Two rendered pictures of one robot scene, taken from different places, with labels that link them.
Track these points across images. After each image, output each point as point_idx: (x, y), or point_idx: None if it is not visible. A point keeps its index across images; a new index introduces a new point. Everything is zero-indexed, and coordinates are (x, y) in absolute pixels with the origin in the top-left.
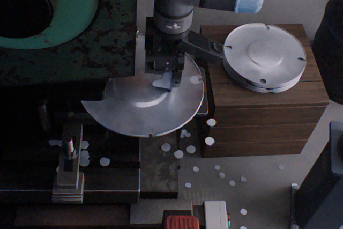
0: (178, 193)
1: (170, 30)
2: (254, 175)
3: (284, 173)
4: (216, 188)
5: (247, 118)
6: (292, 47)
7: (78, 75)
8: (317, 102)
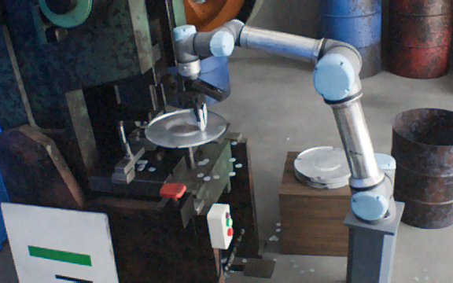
0: (197, 197)
1: (183, 72)
2: (322, 268)
3: None
4: (287, 274)
5: (308, 209)
6: None
7: (116, 76)
8: None
